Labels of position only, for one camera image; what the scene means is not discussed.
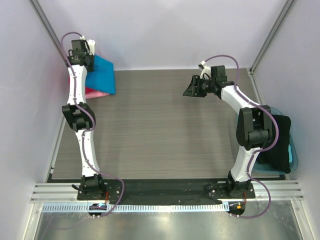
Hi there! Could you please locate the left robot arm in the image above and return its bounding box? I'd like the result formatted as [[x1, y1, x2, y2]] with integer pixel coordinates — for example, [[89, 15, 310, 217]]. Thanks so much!
[[62, 37, 107, 200]]

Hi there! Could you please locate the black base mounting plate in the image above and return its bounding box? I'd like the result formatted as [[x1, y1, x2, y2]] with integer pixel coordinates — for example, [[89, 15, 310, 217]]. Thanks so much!
[[74, 178, 256, 206]]

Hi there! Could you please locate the teal plastic bin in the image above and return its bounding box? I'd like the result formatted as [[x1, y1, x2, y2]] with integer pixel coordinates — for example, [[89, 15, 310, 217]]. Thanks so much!
[[252, 107, 298, 175]]

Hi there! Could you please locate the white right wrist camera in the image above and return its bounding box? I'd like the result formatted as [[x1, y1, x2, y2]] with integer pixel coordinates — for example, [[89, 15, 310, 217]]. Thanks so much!
[[198, 60, 211, 80]]

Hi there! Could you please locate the aluminium frame post left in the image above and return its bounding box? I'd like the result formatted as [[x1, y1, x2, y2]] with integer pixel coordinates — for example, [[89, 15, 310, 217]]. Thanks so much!
[[28, 0, 68, 67]]

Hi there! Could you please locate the aluminium frame post right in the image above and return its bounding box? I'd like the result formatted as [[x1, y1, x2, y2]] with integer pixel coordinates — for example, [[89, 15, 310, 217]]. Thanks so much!
[[249, 0, 296, 75]]

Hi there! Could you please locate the black t-shirt in bin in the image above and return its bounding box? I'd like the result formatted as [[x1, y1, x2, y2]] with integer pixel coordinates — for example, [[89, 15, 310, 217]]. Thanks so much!
[[254, 114, 292, 175]]

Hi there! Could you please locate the aluminium frame post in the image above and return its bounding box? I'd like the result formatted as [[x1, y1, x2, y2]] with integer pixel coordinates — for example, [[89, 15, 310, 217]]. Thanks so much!
[[249, 0, 296, 75], [28, 0, 68, 67]]

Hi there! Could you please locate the aluminium front rail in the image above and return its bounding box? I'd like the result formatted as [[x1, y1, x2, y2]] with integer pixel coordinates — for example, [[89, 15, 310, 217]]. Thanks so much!
[[30, 180, 304, 203]]

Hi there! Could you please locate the folded pink t-shirt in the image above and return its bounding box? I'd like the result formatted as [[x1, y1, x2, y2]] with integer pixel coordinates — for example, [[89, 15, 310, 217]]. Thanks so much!
[[85, 91, 110, 99]]

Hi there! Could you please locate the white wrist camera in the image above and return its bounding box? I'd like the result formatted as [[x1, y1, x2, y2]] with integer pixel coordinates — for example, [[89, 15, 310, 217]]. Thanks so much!
[[79, 35, 96, 56], [198, 60, 211, 80]]

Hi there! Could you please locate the folded red t-shirt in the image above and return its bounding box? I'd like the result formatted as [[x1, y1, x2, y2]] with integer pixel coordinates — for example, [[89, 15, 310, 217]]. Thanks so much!
[[66, 68, 97, 97]]

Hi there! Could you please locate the light blue t-shirt in bin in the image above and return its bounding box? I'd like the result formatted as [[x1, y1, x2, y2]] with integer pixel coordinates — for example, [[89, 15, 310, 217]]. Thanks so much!
[[288, 144, 296, 164]]

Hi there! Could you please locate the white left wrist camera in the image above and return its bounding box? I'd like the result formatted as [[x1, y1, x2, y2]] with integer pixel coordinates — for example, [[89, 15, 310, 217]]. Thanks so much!
[[79, 35, 96, 56]]

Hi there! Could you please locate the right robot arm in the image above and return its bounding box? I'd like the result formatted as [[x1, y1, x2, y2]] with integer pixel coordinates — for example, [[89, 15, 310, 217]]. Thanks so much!
[[183, 62, 273, 198]]

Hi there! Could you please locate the white slotted cable duct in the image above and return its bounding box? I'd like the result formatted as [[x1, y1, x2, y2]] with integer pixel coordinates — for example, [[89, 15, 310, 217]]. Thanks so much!
[[42, 202, 230, 214]]

